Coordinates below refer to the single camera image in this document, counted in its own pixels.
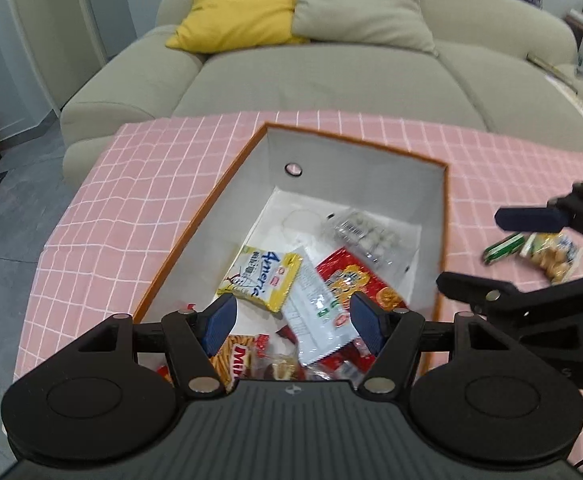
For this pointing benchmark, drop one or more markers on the red orange snack packet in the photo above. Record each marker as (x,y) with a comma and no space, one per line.
(344,274)

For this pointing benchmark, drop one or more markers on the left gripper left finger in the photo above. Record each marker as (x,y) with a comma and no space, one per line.
(192,339)

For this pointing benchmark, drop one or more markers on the yellow cushion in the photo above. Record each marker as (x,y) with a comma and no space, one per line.
(216,26)

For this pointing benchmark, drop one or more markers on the clear bag white candies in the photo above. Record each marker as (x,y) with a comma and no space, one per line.
(365,237)

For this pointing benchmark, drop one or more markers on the cream door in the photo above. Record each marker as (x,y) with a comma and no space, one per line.
(63,44)

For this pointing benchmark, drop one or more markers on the beige sofa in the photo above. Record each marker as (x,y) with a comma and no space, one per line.
(480,77)

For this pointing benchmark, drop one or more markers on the orange storage box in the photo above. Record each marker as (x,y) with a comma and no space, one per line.
(277,195)

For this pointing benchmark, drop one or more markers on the magazines on sofa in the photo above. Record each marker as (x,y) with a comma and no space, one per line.
(571,90)

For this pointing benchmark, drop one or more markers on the yellow white 4meric packet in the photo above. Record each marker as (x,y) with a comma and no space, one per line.
(261,277)

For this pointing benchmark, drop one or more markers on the green snack stick packet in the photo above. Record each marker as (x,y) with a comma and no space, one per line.
(502,249)

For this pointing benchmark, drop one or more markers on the clear seed snack bag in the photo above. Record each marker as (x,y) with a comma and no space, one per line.
(268,364)

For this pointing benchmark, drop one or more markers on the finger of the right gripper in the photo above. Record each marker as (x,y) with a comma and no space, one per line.
(531,219)

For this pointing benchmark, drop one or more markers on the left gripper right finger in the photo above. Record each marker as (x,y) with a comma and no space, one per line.
(393,337)

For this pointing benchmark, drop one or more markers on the red orange pretzel snack bag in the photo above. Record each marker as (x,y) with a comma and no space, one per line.
(233,361)

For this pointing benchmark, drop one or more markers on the yellow biscuit bag blue label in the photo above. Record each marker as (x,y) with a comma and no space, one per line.
(556,254)

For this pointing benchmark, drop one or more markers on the red wafer bar packet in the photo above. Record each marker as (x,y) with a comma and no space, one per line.
(323,361)

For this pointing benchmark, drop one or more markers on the white snack packet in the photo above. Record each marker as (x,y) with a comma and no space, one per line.
(319,322)

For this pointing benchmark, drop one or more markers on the beige cushion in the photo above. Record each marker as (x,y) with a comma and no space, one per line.
(385,23)

